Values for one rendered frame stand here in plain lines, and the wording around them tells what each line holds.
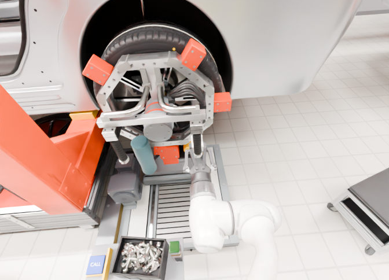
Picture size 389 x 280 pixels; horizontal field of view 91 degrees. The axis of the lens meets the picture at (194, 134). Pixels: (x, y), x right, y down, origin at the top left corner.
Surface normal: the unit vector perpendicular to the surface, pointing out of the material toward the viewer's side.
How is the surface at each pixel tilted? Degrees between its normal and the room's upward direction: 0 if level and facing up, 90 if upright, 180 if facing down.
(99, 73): 90
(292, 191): 0
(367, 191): 0
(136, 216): 0
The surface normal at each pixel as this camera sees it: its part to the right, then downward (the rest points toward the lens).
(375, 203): -0.04, -0.68
